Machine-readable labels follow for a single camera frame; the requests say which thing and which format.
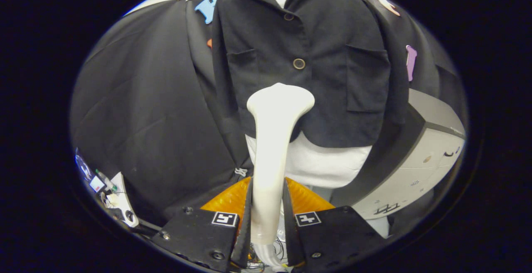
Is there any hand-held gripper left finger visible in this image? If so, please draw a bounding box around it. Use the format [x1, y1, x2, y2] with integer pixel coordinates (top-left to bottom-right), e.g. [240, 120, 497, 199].
[150, 177, 253, 273]

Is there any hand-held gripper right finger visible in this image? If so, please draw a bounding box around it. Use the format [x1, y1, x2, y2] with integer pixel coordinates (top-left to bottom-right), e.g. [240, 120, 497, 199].
[284, 177, 385, 271]

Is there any white garment steamer wand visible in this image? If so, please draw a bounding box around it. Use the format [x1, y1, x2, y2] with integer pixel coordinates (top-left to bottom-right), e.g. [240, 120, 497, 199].
[246, 83, 315, 268]

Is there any black suit jacket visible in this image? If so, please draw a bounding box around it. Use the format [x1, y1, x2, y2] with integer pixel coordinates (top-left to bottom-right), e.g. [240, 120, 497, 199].
[210, 0, 410, 168]

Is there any white mannequin torso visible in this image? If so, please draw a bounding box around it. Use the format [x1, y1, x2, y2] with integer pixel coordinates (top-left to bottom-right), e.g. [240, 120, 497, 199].
[245, 0, 373, 189]

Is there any white angular device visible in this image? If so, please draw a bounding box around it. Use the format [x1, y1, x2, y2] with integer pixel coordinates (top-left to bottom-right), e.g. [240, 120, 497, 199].
[106, 172, 140, 228]

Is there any grey two-door cabinet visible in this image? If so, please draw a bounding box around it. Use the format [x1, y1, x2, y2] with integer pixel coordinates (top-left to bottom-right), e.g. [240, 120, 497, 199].
[330, 88, 467, 220]

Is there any green tipped pen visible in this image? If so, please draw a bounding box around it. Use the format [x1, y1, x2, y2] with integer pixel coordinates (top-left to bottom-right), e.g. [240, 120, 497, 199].
[95, 168, 118, 193]

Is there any small white labelled box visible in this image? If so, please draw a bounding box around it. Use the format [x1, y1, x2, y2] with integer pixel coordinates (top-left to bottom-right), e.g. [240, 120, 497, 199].
[89, 175, 106, 194]

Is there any thin black floor cable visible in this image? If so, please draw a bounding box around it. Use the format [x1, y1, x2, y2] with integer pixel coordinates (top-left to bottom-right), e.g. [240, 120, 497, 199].
[245, 239, 289, 270]

